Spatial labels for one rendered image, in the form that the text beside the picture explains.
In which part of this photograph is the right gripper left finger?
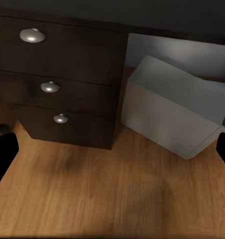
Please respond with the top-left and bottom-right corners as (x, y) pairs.
(0, 132), (19, 181)

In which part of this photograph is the swivel chair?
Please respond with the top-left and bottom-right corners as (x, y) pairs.
(0, 124), (11, 135)

